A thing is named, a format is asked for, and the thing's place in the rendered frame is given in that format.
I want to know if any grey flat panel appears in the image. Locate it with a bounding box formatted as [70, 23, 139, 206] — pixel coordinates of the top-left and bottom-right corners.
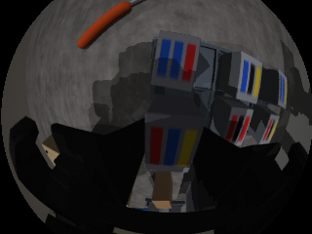
[274, 55, 312, 171]

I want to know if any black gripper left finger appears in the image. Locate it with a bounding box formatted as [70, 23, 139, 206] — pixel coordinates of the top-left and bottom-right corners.
[51, 118, 145, 207]

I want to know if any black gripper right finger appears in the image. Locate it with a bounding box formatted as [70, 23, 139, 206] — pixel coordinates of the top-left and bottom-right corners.
[192, 128, 281, 211]

